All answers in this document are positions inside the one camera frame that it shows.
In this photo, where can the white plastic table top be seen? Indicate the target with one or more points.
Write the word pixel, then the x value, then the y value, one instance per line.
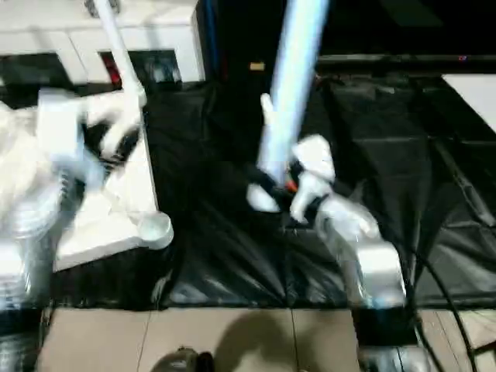
pixel 128 186

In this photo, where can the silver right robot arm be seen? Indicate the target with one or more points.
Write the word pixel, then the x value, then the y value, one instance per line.
pixel 368 255

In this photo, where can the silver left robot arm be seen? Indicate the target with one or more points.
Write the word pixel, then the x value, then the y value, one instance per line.
pixel 35 217

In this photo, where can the black mat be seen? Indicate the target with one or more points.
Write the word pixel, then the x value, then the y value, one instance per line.
pixel 232 232

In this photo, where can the white cabinet with glass doors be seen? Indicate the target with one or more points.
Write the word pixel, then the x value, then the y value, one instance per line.
pixel 116 35

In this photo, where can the small tan tag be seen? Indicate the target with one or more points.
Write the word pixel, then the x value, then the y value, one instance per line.
pixel 257 66

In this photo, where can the long black bar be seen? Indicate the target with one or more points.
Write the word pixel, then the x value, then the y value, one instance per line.
pixel 407 59

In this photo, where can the dark brown rounded object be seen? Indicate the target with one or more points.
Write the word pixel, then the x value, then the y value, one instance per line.
pixel 182 360

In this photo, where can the white flat board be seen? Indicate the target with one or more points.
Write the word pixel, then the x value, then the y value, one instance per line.
pixel 474 97

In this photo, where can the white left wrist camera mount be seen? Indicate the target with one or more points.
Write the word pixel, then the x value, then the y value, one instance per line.
pixel 58 124

